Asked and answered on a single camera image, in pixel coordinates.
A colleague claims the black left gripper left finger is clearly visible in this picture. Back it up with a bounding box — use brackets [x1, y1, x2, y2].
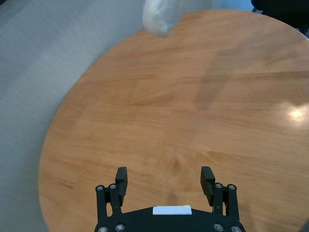
[95, 166, 128, 218]

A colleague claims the white plastic-wrapped sandbag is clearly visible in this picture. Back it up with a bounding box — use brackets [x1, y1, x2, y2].
[141, 0, 213, 37]

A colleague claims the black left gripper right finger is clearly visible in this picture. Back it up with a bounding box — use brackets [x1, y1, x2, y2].
[200, 166, 240, 219]

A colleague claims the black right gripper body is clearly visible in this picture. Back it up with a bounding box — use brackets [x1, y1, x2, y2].
[251, 0, 309, 29]

